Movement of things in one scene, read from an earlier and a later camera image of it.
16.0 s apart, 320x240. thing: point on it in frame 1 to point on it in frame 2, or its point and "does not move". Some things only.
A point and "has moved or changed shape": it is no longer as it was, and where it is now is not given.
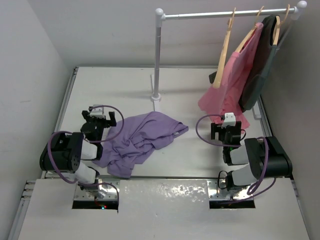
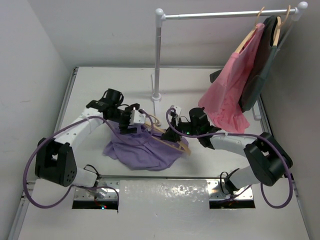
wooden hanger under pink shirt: [239, 48] does not move
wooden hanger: [217, 79] to [182, 146]
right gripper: [215, 128] to [172, 135]
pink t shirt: [225, 98] does not move
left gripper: [111, 122] to [123, 127]
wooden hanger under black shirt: [276, 35] does not move
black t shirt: [265, 54] does not move
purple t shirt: [131, 138] has moved or changed shape
